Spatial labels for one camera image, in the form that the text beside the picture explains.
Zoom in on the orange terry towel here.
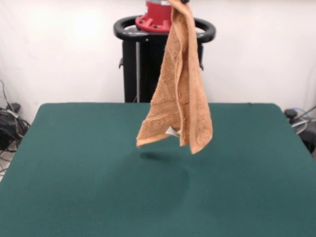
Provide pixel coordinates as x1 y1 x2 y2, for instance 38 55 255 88
136 0 213 155

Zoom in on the dark green table cloth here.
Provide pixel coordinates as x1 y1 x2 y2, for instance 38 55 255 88
0 103 316 237

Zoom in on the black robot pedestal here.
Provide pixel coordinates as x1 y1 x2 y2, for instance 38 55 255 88
113 15 217 103

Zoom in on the black cable tangle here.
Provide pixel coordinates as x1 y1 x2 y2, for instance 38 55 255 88
0 79 32 173

